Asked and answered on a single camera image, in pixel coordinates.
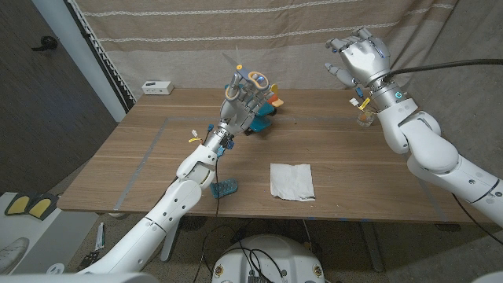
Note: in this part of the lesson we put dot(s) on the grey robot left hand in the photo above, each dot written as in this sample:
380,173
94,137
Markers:
236,114

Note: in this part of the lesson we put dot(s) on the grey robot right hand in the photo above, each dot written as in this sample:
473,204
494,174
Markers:
365,59

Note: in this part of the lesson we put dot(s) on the white tissue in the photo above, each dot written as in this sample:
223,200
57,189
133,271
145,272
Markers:
291,181

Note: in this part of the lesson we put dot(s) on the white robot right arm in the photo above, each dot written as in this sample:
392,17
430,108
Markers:
432,153

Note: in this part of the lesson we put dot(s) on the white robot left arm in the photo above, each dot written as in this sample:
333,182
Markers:
177,196

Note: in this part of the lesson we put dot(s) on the teal and orange toy airplane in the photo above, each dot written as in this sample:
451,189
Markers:
261,122

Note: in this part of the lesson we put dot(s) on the clear drinking glass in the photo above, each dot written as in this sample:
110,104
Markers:
364,120

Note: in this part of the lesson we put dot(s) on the teal toy flip phone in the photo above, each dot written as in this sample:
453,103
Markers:
228,187

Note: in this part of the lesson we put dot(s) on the white power strip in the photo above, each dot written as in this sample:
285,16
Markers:
157,87

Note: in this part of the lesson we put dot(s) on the beige striped curtain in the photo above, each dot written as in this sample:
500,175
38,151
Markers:
177,51

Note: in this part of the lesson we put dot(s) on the white table leg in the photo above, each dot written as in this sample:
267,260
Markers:
171,243

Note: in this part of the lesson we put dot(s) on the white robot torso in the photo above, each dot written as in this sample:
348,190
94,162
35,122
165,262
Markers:
271,259

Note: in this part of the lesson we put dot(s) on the white tube with label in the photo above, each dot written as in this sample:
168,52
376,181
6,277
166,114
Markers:
100,236

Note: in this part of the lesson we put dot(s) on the grey table leg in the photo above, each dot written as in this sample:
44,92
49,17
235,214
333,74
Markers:
371,247

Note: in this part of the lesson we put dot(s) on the dark wooden door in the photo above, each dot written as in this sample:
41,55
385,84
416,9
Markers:
39,118

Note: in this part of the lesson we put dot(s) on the black floor gadget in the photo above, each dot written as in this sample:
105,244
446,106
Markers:
88,260

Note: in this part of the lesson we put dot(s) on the yellow and black foot pedal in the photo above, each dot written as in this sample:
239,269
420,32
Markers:
44,204
17,204

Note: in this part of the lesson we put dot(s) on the white round disc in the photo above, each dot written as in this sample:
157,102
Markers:
55,269

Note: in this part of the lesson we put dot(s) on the white sneaker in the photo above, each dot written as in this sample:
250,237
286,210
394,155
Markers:
13,253

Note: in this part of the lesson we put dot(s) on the white door frame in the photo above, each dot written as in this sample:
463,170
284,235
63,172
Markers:
78,51

